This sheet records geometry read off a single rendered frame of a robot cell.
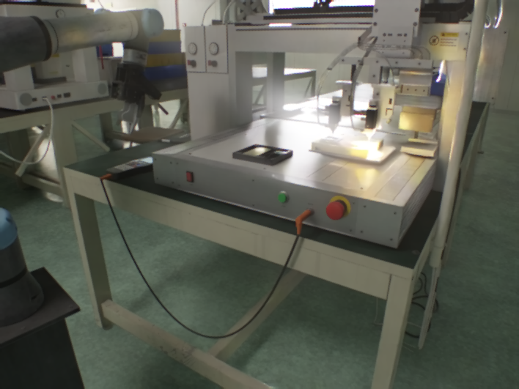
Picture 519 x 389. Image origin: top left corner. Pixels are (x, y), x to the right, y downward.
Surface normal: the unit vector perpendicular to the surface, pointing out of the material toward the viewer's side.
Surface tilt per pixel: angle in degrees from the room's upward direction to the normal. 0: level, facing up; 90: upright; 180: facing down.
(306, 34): 90
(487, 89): 90
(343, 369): 0
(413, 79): 90
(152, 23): 90
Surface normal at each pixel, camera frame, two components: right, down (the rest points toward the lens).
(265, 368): 0.00, -0.93
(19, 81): 0.84, 0.21
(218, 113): -0.54, 0.32
